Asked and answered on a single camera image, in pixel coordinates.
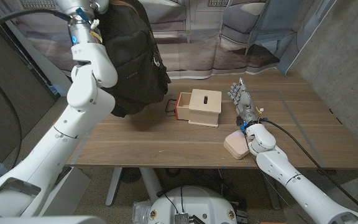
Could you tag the clear plastic container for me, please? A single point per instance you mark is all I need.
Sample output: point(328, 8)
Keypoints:
point(140, 211)

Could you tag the printed living room backdrop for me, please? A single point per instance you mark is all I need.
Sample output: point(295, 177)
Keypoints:
point(197, 53)

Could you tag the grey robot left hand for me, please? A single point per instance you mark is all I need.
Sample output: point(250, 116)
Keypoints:
point(70, 5)

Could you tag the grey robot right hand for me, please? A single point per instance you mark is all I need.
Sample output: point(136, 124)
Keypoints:
point(244, 104)

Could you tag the white table leg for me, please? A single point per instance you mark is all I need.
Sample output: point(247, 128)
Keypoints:
point(113, 186)
point(151, 183)

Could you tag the black backpack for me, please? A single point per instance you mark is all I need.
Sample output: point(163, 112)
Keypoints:
point(132, 56)

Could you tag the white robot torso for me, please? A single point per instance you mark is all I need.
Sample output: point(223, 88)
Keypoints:
point(194, 202)

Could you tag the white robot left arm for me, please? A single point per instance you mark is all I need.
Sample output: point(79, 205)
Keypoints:
point(73, 124)

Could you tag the grey table leg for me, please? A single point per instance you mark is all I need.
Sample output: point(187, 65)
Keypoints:
point(272, 196)

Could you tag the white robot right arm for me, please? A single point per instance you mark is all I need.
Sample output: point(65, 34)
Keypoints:
point(294, 183)

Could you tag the pink jewelry box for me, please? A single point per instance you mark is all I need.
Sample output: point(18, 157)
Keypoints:
point(236, 144)

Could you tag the light wooden box with slot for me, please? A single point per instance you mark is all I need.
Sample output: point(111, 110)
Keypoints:
point(205, 107)

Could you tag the wooden drawer with red front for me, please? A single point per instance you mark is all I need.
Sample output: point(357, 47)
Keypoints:
point(183, 107)

